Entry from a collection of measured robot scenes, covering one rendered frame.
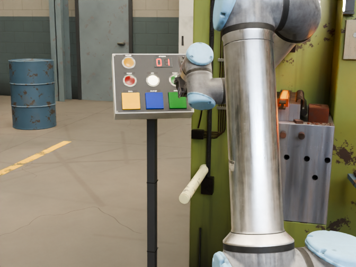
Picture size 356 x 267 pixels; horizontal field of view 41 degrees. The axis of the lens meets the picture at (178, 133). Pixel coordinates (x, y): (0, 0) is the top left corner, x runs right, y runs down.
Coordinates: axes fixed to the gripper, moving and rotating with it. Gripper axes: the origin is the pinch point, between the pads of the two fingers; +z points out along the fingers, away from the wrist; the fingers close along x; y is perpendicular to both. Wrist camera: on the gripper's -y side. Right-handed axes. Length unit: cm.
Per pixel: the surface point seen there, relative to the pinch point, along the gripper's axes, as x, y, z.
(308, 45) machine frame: 76, -36, 30
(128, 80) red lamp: -20.5, -8.6, 10.6
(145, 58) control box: -12.5, -19.3, 10.9
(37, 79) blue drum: -102, -184, 399
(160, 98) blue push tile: -7.5, 0.1, 10.2
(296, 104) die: 52, 6, 6
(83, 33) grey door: -44, -361, 594
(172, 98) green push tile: -1.9, -0.1, 10.2
